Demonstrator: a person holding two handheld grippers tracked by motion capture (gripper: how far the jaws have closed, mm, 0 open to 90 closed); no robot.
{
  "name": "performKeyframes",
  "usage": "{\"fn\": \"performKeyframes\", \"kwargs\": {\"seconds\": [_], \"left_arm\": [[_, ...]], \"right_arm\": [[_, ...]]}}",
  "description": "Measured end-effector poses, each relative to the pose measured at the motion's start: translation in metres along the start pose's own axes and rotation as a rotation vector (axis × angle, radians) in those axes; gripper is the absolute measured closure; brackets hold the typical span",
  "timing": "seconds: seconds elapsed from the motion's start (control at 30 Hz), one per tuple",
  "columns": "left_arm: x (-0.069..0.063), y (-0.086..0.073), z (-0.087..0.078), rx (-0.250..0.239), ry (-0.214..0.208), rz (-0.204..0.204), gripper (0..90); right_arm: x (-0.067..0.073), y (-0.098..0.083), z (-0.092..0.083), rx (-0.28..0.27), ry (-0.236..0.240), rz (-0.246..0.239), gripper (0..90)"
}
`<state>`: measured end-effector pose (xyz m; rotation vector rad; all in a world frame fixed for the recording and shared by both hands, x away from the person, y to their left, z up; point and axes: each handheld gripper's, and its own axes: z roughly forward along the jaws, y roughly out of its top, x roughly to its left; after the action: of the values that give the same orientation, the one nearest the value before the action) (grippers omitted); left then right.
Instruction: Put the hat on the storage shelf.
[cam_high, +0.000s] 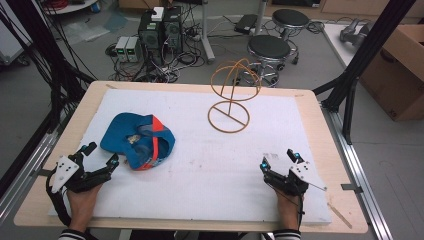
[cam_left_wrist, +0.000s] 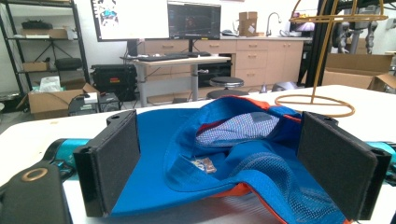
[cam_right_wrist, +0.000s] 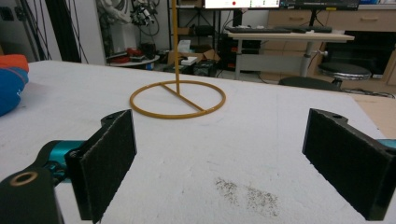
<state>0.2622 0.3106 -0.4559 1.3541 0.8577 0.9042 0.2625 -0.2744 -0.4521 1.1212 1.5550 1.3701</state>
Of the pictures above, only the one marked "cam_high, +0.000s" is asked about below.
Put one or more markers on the black round stool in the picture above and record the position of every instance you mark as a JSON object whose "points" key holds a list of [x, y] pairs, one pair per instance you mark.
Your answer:
{"points": [[269, 47], [290, 17]]}

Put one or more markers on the person's right hand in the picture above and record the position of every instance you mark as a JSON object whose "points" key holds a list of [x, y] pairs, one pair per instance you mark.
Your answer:
{"points": [[289, 210]]}

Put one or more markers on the person's left hand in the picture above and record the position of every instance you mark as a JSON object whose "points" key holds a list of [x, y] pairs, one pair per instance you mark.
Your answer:
{"points": [[80, 206]]}

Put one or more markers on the grey metal table leg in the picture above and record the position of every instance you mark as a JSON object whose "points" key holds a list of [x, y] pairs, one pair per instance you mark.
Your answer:
{"points": [[206, 33]]}

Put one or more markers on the black computer tower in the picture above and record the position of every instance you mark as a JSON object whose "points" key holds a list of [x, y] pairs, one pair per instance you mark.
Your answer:
{"points": [[150, 36], [172, 30]]}

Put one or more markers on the grey power supply unit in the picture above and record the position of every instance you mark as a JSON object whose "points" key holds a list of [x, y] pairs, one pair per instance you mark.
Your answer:
{"points": [[121, 48], [134, 48]]}

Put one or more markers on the black metal frame strut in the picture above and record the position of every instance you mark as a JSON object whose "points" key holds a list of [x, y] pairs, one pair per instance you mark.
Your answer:
{"points": [[363, 56], [50, 60]]}

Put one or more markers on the brown cardboard box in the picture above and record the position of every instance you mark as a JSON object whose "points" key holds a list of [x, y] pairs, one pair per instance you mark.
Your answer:
{"points": [[396, 76]]}

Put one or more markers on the thin wooden stick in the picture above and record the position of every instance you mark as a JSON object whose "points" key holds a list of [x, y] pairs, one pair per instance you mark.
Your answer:
{"points": [[340, 215]]}

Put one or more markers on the grey handheld device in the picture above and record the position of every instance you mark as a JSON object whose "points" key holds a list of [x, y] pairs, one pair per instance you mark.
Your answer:
{"points": [[351, 33]]}

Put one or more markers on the black tape strip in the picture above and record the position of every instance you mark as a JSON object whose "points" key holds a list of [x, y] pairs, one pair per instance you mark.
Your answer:
{"points": [[351, 188], [43, 172]]}

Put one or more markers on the aluminium rail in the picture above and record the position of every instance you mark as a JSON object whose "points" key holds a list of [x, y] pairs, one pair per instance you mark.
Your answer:
{"points": [[30, 166], [360, 180]]}

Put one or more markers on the white box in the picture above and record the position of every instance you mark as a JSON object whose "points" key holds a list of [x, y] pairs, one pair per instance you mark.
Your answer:
{"points": [[157, 14]]}

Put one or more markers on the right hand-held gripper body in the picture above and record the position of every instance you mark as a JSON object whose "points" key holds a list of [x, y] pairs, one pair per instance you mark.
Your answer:
{"points": [[303, 173]]}

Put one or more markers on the black flat box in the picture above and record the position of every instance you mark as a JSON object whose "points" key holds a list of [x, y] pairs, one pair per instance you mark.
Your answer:
{"points": [[246, 23]]}

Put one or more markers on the grey equipment case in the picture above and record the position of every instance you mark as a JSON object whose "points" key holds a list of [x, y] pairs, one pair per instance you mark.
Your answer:
{"points": [[11, 46]]}

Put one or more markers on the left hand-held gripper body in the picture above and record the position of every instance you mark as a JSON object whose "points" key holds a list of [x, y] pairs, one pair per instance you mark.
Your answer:
{"points": [[65, 171]]}

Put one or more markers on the white foam mat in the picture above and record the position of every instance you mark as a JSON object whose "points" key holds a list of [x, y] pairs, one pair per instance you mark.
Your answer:
{"points": [[206, 160]]}

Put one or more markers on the blue and orange cap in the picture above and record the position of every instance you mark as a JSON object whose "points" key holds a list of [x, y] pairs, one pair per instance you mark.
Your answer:
{"points": [[118, 133]]}

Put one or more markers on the white round table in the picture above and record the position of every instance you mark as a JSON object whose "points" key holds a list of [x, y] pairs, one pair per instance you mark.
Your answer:
{"points": [[71, 6]]}

